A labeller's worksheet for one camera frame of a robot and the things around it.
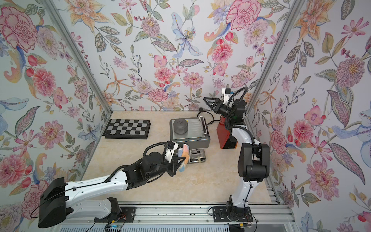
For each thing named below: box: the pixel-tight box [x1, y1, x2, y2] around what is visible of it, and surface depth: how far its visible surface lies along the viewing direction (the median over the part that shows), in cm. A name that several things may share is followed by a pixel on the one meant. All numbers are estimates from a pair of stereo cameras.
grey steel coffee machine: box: [169, 116, 211, 164], surface depth 75 cm
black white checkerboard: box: [102, 118, 152, 140], surface depth 107 cm
